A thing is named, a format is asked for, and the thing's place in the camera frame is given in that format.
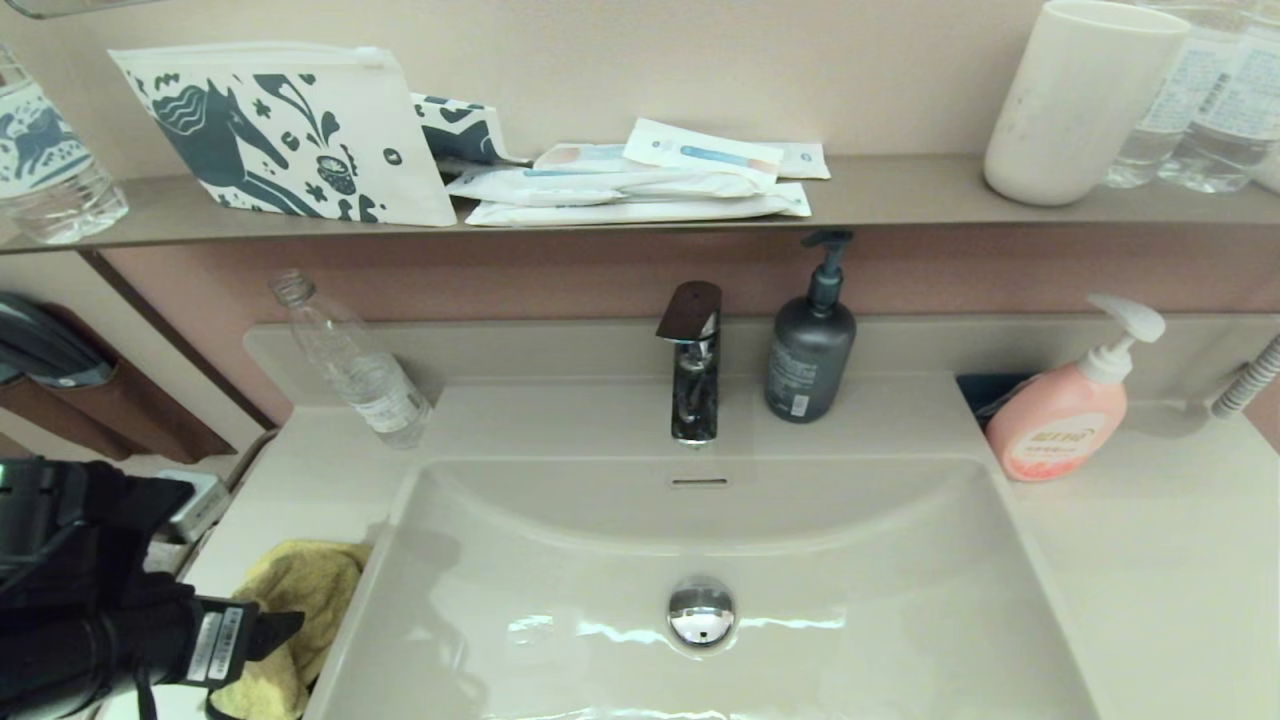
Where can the water bottle white label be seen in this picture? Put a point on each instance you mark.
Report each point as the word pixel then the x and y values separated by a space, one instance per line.
pixel 1150 120
pixel 1235 120

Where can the white plastic cup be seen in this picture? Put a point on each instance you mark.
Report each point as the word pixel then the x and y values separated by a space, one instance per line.
pixel 1075 110

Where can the white sachet blue orange print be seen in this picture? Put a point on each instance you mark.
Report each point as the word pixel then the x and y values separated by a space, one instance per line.
pixel 700 150

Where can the yellow cloth black edge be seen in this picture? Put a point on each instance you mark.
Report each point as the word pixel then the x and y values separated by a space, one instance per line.
pixel 310 580

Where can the brown fabric holder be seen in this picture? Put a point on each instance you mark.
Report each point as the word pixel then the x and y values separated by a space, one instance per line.
pixel 150 420

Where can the water bottle blue print label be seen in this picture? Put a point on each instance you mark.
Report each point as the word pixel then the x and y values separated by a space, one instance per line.
pixel 50 170

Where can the chrome sink drain stopper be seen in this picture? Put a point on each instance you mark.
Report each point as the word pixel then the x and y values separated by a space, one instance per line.
pixel 700 612

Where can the dark grey hair dryer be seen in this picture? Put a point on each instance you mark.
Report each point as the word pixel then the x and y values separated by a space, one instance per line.
pixel 50 345

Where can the small white sachet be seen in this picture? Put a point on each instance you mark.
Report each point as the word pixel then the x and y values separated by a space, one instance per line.
pixel 805 160

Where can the chrome single lever faucet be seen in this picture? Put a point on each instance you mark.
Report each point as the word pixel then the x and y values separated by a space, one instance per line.
pixel 695 400

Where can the dark grey pump bottle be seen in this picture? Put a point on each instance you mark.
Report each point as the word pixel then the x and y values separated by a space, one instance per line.
pixel 810 360

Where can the pink pump soap bottle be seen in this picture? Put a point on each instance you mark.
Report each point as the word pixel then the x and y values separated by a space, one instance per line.
pixel 1060 420

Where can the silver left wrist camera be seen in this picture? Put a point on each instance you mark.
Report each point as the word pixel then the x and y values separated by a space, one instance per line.
pixel 195 505

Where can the white flat sachet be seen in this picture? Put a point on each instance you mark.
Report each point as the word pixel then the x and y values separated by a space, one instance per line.
pixel 580 157

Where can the empty clear plastic bottle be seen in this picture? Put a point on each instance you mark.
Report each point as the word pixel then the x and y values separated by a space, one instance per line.
pixel 380 390

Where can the grey brown wall shelf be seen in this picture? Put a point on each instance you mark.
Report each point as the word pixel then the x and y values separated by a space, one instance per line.
pixel 900 195

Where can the white pouch blue horse print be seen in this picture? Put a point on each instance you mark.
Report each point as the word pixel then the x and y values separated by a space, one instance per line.
pixel 300 130

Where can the long white sachet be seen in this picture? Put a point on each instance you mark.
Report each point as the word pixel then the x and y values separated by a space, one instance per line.
pixel 600 186
pixel 640 212

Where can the white container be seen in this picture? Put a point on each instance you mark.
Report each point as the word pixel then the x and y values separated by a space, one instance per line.
pixel 1270 170

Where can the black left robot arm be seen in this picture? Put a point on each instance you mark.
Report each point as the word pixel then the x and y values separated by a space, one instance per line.
pixel 40 650

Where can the small white blue print pouch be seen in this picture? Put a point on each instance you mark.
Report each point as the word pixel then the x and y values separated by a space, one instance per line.
pixel 460 130

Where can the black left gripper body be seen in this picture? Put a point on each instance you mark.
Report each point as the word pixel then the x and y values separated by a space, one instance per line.
pixel 170 640

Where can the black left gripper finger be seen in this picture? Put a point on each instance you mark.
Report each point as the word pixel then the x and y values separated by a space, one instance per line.
pixel 265 632

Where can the white ceramic sink basin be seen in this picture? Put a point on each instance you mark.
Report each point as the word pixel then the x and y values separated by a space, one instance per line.
pixel 850 600

